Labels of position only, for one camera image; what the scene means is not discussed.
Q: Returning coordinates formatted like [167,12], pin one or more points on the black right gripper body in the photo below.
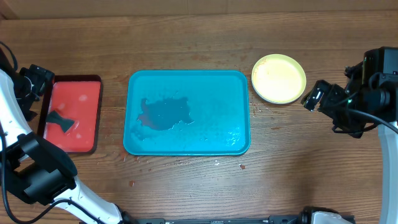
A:
[336,107]

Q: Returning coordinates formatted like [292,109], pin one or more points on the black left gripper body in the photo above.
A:
[29,82]

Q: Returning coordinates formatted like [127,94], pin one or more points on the pink green sponge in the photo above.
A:
[55,118]

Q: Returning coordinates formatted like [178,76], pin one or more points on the yellow-green plate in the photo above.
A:
[278,79]

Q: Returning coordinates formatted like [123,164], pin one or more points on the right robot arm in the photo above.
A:
[368,101]

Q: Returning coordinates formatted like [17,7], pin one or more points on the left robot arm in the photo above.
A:
[33,169]

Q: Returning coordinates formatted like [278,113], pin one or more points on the red water basin tray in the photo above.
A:
[76,97]

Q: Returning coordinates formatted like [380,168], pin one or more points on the blue plastic tray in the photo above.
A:
[187,113]

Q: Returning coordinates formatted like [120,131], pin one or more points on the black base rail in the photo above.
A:
[273,219]

